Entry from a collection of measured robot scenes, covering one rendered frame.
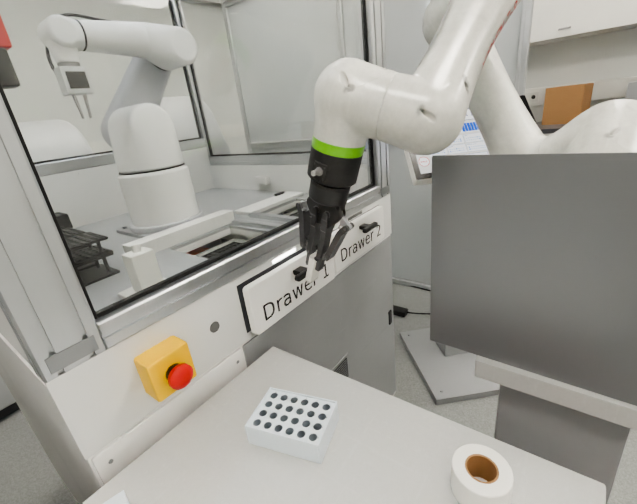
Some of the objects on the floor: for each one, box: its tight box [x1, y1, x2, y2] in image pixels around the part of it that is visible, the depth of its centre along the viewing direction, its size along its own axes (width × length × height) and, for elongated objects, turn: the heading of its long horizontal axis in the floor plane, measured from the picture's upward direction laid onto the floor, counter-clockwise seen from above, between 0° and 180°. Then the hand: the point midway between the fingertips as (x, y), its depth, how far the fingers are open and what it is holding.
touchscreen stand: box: [400, 328, 500, 405], centre depth 155 cm, size 50×45×102 cm
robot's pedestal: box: [474, 355, 637, 504], centre depth 82 cm, size 30×30×76 cm
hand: (313, 267), depth 75 cm, fingers closed, pressing on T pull
